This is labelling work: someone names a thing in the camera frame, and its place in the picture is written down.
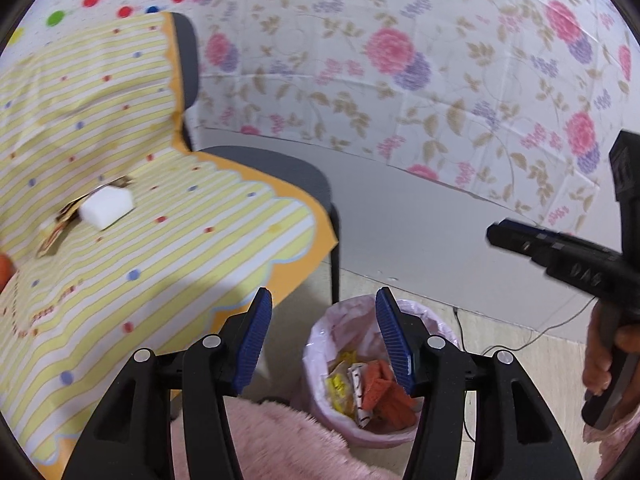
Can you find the person's right hand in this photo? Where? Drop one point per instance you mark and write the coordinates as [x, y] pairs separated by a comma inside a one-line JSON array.
[[595, 355]]

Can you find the red apple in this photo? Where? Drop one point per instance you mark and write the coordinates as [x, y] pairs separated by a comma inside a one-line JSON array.
[[3, 271]]

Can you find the floral print plastic sheet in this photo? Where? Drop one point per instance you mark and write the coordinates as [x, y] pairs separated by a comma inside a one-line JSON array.
[[400, 85]]

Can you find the white printed wrapper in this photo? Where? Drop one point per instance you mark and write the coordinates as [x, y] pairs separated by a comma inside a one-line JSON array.
[[359, 385]]

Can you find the yellow striped plastic sheet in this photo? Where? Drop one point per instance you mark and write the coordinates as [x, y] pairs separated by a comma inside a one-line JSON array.
[[150, 240]]

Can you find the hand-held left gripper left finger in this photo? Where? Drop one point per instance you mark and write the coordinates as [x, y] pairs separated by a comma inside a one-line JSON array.
[[252, 335]]

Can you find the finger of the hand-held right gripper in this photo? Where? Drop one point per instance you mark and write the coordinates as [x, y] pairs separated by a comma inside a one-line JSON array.
[[540, 250], [625, 175]]

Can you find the pink fluffy clothing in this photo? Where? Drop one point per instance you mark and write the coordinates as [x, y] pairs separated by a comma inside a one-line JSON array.
[[280, 440]]

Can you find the white sponge block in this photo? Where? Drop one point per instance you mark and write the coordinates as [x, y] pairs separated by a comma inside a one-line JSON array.
[[107, 207]]

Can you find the trash bin with pink bag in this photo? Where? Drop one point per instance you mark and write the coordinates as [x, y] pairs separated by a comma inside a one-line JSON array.
[[325, 340]]

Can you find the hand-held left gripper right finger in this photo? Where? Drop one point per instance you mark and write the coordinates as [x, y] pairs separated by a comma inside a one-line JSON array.
[[395, 340]]

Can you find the person's right forearm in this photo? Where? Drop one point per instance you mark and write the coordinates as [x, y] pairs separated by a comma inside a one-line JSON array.
[[617, 432]]

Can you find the brown flat wrapper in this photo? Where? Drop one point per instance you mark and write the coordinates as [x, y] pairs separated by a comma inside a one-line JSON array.
[[65, 215]]

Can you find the grey fabric chair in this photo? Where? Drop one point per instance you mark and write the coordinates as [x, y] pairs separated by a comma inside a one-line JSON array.
[[280, 170]]

